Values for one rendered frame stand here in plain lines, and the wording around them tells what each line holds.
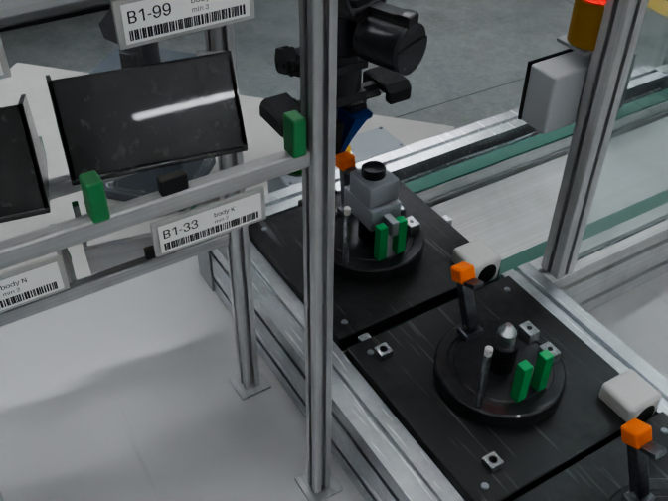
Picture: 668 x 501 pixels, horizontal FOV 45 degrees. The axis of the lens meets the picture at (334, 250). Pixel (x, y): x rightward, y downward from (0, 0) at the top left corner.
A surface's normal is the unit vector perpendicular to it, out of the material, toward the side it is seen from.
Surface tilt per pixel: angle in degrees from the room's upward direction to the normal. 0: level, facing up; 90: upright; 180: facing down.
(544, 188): 0
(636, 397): 0
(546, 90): 90
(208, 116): 65
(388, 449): 0
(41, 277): 90
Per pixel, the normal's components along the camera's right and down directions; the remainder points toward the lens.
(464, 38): 0.00, -0.76
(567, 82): 0.52, 0.56
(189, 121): 0.33, 0.23
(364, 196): -0.85, 0.33
